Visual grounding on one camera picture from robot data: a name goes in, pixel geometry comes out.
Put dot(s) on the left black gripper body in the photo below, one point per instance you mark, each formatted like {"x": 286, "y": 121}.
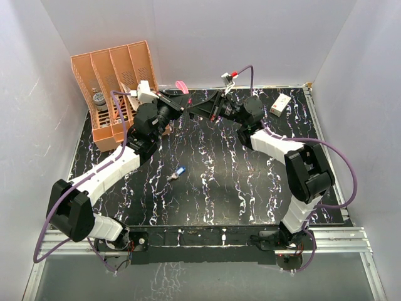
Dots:
{"x": 166, "y": 114}

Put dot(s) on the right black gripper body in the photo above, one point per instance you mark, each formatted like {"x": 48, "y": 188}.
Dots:
{"x": 230, "y": 111}

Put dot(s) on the blue key tag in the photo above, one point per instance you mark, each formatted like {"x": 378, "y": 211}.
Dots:
{"x": 175, "y": 175}

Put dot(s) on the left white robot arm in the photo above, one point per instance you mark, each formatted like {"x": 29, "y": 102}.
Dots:
{"x": 71, "y": 203}

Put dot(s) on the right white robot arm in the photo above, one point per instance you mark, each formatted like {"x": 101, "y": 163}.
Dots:
{"x": 308, "y": 171}

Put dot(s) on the white red small box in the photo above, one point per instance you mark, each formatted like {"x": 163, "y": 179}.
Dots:
{"x": 280, "y": 104}

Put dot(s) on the white packaged card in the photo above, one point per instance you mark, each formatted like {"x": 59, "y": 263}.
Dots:
{"x": 126, "y": 89}

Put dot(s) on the grey round canister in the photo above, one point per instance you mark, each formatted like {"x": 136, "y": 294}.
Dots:
{"x": 99, "y": 100}

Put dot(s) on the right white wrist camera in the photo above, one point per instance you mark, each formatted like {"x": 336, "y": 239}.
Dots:
{"x": 228, "y": 80}

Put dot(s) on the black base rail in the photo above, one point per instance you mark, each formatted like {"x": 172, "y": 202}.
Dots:
{"x": 211, "y": 244}

